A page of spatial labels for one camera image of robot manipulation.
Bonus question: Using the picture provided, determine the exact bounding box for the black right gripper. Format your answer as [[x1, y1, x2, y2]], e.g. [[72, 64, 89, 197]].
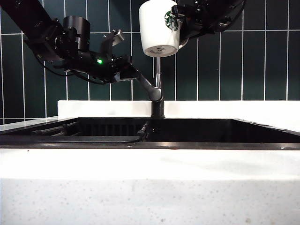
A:
[[171, 0, 222, 45]]

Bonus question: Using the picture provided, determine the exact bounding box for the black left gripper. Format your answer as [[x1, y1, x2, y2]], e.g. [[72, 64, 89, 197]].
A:
[[89, 52, 144, 84]]

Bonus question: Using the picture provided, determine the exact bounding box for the white Starbucks logo mug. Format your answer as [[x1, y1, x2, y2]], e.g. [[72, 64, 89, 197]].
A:
[[139, 0, 189, 58]]

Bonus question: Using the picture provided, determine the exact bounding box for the grey faucet lever handle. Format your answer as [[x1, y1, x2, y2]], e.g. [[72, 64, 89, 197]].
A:
[[135, 70, 163, 102]]

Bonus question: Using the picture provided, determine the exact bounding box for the dark metal faucet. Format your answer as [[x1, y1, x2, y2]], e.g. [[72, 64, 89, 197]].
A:
[[150, 56, 166, 119]]

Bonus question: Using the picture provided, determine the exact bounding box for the black sink basin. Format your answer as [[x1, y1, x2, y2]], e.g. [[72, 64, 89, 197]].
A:
[[0, 117, 300, 150]]

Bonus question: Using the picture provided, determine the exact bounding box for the black pull-out sprayer head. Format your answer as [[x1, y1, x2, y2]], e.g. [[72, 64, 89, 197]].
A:
[[136, 120, 150, 142]]

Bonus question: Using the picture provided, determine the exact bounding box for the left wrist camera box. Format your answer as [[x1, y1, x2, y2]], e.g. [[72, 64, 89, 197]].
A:
[[100, 29, 125, 56]]

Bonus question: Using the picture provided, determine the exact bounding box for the black wire drying rack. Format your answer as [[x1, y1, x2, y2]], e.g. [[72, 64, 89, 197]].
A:
[[0, 120, 142, 144]]

